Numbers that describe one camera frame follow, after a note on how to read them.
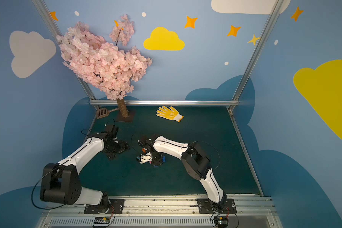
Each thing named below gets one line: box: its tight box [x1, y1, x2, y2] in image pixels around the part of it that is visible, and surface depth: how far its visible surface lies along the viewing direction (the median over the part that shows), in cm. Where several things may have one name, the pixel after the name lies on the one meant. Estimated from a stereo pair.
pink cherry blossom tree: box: [56, 14, 153, 118], surface depth 77 cm
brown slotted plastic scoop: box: [95, 107, 120, 120], surface depth 117 cm
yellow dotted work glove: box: [156, 105, 185, 123], surface depth 121 cm
